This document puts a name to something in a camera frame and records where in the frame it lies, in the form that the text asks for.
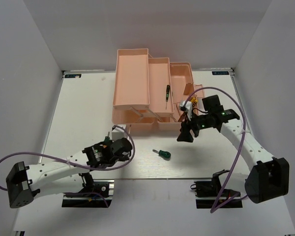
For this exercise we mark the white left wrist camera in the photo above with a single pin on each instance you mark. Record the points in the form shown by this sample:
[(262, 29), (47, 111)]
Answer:
[(118, 133)]

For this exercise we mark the large yellow needle-nose pliers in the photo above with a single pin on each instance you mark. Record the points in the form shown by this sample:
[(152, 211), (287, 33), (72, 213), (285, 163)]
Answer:
[(194, 101)]

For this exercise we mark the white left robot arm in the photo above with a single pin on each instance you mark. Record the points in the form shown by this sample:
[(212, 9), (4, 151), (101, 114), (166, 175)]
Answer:
[(71, 176)]

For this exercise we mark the pink plastic toolbox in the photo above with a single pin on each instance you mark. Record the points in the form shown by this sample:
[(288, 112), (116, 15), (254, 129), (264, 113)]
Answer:
[(140, 90)]

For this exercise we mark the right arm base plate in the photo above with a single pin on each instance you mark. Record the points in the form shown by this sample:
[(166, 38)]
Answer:
[(205, 195)]

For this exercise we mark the black green precision screwdriver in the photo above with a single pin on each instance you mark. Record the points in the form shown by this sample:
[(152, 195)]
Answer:
[(167, 95)]

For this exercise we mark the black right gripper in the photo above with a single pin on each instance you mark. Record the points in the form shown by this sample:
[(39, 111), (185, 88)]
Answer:
[(187, 126)]

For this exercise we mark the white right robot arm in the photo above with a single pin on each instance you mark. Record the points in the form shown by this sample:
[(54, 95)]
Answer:
[(268, 177)]

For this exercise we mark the green stubby screwdriver orange cap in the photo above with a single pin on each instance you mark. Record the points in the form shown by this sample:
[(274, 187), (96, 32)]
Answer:
[(107, 137)]

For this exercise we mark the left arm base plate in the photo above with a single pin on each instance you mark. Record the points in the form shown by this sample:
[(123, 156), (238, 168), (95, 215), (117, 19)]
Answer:
[(98, 195)]

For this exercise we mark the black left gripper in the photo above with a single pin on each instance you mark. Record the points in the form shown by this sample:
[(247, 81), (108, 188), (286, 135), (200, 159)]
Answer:
[(125, 158)]

